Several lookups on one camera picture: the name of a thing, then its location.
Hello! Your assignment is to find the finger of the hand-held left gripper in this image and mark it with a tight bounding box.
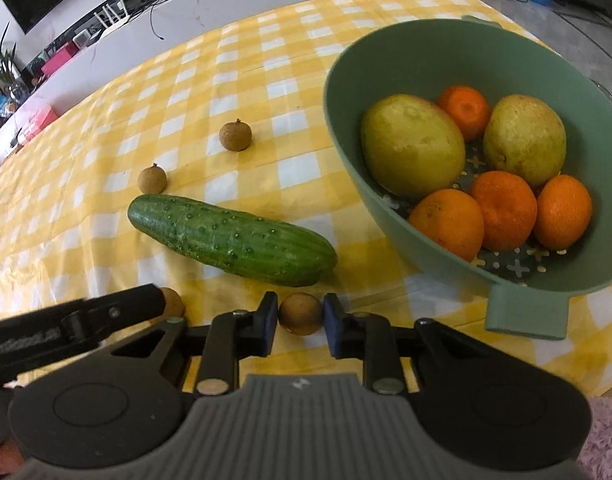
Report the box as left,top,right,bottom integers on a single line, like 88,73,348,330
0,283,167,386

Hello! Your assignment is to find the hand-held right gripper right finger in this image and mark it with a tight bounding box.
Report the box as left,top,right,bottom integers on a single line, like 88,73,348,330
323,292,490,395

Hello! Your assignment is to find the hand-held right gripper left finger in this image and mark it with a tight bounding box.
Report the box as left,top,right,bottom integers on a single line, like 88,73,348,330
105,291,279,396

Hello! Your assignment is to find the brown longan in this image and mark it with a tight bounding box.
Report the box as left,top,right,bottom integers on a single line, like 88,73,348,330
278,292,325,336
148,287,187,325
137,163,167,195
219,119,253,152

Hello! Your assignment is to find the yellow-green pear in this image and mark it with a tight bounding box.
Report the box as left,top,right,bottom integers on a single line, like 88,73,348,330
483,94,567,188
361,93,466,198

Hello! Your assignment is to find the green colander bowl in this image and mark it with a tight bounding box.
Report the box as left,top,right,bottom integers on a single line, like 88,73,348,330
323,15,612,341

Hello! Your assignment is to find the green cucumber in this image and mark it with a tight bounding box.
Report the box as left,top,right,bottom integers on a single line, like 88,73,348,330
127,194,338,287

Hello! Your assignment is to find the orange mandarin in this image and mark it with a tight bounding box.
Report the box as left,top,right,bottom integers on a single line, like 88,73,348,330
436,85,492,142
532,174,594,251
470,170,538,253
408,188,485,262

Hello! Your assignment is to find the yellow checked tablecloth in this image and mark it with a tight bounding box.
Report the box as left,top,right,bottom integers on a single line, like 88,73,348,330
0,0,612,396

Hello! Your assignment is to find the pink box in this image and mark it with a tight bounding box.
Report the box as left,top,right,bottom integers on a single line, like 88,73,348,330
13,101,58,142

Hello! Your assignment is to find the red storage box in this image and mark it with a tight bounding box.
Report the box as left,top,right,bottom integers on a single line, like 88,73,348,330
40,42,82,77

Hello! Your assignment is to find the small potted plant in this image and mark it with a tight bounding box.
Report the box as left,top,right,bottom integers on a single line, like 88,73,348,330
0,22,18,93

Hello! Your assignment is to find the pink fuzzy cloth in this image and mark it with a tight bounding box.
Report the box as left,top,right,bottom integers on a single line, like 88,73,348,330
583,394,612,480

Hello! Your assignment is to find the white wire rack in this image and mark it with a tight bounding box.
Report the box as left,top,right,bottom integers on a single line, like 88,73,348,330
92,1,123,27

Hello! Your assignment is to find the black cable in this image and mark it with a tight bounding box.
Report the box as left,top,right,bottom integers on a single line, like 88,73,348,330
147,0,167,42

